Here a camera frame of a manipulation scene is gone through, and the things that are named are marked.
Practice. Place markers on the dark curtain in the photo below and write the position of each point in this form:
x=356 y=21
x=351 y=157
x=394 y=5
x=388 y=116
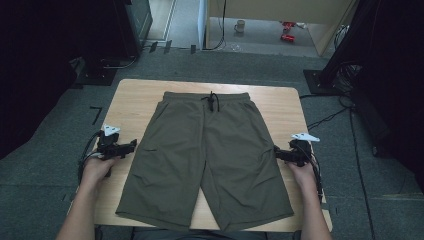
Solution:
x=36 y=66
x=393 y=83

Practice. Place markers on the person's right hand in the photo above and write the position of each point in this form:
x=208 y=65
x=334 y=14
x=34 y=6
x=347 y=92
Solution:
x=305 y=175

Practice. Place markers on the person's lap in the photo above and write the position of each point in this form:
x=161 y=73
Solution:
x=200 y=235

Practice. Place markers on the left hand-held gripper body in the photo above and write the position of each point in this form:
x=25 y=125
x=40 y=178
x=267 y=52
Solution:
x=108 y=146

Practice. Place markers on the dark cabinet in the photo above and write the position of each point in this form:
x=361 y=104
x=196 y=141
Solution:
x=140 y=23

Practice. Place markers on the olive green shorts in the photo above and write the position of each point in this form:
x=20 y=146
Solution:
x=206 y=150

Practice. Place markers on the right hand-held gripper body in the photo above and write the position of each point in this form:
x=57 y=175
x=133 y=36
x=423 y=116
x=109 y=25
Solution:
x=301 y=151

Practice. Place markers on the black stand base plate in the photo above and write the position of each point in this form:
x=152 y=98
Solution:
x=96 y=76
x=316 y=81

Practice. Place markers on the white upright panel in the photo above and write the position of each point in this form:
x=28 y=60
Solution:
x=202 y=23

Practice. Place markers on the black angled floor tape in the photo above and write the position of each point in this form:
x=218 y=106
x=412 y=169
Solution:
x=97 y=113

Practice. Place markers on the clear plastic wrapper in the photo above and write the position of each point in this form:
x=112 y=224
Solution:
x=235 y=47

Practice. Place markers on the person's left hand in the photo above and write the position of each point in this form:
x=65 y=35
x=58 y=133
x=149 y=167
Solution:
x=96 y=170

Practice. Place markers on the beige mug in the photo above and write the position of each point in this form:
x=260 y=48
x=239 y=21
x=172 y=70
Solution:
x=240 y=26

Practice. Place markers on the red toy car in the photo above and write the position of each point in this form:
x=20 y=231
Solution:
x=287 y=37

